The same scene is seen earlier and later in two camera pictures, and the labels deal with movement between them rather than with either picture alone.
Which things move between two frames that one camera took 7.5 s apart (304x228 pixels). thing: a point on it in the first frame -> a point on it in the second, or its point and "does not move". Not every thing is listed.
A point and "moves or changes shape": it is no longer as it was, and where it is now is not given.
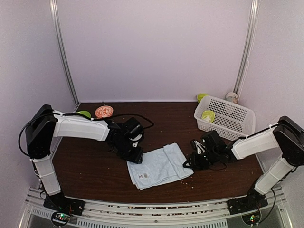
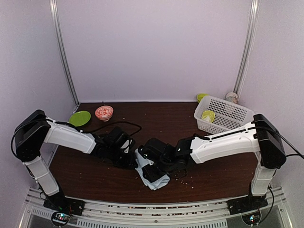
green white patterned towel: [208, 115] does not move
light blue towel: [159, 166] moves or changes shape
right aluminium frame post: [251, 31] does not move
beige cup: [232, 97] does not move
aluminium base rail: [278, 213] does not move
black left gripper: [135, 157] -> [129, 162]
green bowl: [200, 96] does not move
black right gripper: [194, 163] -> [150, 176]
